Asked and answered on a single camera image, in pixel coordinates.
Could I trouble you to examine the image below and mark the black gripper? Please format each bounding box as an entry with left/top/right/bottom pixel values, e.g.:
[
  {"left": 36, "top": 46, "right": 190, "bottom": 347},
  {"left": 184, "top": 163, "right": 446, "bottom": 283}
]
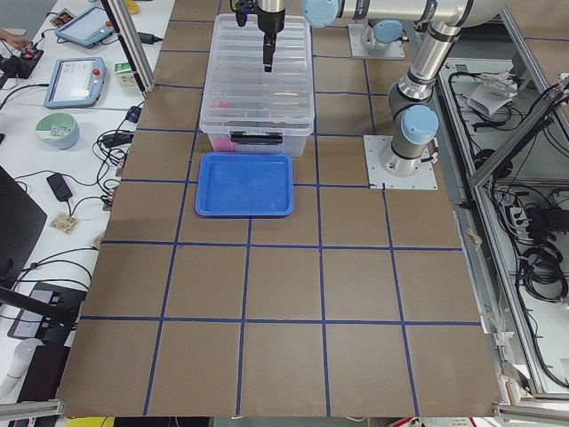
[{"left": 229, "top": 0, "right": 285, "bottom": 72}]

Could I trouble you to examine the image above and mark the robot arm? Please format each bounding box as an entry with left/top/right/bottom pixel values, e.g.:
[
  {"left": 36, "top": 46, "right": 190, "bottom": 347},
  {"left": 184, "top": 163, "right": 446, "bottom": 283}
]
[{"left": 301, "top": 0, "right": 508, "bottom": 177}]

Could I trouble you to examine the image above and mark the clear plastic storage box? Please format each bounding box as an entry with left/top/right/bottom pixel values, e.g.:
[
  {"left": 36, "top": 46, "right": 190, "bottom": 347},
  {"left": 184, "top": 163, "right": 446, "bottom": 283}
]
[{"left": 197, "top": 12, "right": 317, "bottom": 157}]

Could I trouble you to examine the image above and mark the green white carton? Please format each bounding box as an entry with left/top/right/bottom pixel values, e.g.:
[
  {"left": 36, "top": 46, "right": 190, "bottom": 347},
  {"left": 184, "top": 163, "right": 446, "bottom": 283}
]
[{"left": 113, "top": 62, "right": 138, "bottom": 87}]

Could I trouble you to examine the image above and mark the blue plastic tray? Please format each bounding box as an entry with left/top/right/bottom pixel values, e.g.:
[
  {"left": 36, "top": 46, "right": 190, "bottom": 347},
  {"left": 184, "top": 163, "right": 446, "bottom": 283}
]
[{"left": 195, "top": 152, "right": 294, "bottom": 217}]

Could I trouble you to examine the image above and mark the teach pendant tablet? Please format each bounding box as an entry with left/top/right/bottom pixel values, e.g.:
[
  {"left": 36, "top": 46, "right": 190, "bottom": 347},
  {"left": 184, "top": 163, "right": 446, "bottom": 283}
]
[
  {"left": 44, "top": 57, "right": 106, "bottom": 109},
  {"left": 55, "top": 7, "right": 115, "bottom": 48}
]

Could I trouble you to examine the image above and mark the black power adapter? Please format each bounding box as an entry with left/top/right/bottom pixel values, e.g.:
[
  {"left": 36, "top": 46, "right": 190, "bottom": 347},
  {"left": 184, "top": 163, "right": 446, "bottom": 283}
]
[{"left": 46, "top": 173, "right": 73, "bottom": 202}]

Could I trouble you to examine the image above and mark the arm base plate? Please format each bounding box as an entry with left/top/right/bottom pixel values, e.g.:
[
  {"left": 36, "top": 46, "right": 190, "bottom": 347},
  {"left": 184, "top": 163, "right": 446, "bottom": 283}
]
[
  {"left": 348, "top": 24, "right": 405, "bottom": 60},
  {"left": 364, "top": 135, "right": 438, "bottom": 190}
]

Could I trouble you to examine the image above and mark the aluminium frame post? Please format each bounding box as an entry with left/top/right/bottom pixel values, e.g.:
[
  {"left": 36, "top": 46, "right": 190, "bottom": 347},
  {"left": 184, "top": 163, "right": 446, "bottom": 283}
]
[{"left": 101, "top": 0, "right": 156, "bottom": 93}]

